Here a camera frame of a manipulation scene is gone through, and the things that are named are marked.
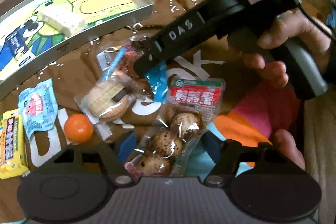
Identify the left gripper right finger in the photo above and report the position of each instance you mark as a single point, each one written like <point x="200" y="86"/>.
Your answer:
<point x="212" y="145"/>

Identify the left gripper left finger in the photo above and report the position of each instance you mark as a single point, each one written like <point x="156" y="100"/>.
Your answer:
<point x="126" y="144"/>

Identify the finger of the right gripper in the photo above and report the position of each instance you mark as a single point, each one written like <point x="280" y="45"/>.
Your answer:
<point x="153" y="50"/>

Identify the blue small snack packet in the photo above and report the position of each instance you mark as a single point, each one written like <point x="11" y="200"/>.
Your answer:
<point x="157" y="79"/>

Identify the quail egg snack pack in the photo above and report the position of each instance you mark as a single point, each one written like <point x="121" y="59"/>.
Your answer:
<point x="166" y="147"/>

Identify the sandwich cookie clear pack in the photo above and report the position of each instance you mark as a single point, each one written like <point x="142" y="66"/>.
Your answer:
<point x="108" y="100"/>

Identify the orange mandarin fruit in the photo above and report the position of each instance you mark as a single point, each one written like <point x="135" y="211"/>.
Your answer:
<point x="78" y="128"/>

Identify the light blue crab snack packet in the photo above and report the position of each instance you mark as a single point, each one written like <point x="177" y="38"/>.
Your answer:
<point x="38" y="108"/>

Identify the yellow rice cracker pack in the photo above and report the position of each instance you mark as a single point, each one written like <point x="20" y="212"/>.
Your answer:
<point x="13" y="151"/>

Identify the person's right hand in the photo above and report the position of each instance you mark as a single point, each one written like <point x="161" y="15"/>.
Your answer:
<point x="292" y="24"/>

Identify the person's left hand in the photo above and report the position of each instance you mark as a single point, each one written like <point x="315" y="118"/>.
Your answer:
<point x="285" y="143"/>

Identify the red brown meat snack pack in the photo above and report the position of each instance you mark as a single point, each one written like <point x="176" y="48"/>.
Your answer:
<point x="119" y="63"/>

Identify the brown paul frank blanket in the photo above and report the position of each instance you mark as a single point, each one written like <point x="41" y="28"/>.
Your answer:
<point x="251" y="110"/>

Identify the grey cartoon snack box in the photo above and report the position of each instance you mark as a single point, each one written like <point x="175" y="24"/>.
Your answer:
<point x="35" y="33"/>

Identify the white rice crisp bar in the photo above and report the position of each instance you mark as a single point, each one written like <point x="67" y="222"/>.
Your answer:
<point x="62" y="19"/>

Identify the dark blue stick packet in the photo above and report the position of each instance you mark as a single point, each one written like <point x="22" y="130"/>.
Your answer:
<point x="18" y="48"/>

